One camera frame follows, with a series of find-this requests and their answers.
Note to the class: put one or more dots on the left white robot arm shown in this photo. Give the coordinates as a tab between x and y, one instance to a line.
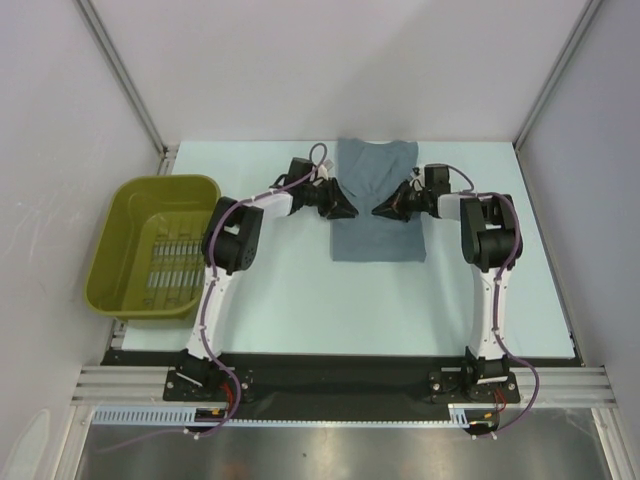
230	246

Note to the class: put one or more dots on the white cable duct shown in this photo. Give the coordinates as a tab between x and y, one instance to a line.
207	417

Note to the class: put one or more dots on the right aluminium corner post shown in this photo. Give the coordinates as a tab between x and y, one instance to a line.
577	35

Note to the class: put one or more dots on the left aluminium corner post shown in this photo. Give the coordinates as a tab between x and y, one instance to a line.
111	56

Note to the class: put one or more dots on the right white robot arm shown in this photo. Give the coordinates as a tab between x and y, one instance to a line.
491	243

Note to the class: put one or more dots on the aluminium frame rail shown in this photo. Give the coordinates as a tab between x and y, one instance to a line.
547	387

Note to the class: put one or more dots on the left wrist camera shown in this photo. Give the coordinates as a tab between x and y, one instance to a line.
324	171

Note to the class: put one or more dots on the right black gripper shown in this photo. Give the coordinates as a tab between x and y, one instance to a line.
395	206

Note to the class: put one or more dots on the aluminium corner post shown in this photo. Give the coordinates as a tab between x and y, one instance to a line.
577	35
111	56

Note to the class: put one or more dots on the olive green plastic basket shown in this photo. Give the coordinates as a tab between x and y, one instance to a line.
148	264

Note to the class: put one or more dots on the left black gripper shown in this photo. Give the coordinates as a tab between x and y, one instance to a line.
336	205

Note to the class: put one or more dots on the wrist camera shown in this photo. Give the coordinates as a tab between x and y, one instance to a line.
324	171
434	178

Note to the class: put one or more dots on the blue-grey t shirt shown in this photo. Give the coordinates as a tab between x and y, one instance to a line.
368	174

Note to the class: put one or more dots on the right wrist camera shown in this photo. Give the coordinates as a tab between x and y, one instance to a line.
434	178

